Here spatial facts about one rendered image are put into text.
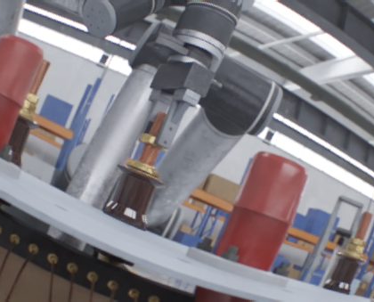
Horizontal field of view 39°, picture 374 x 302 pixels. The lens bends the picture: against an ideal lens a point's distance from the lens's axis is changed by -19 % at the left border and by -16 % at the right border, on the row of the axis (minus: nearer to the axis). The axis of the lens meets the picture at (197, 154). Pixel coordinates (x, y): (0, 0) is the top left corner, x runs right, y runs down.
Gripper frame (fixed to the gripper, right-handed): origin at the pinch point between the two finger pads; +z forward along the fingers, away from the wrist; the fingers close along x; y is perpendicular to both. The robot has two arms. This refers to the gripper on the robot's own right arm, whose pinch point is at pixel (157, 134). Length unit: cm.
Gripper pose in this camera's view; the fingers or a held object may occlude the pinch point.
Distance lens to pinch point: 108.4
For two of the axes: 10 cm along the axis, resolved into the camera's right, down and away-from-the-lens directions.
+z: -3.7, 9.2, -1.3
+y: 7.7, 3.8, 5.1
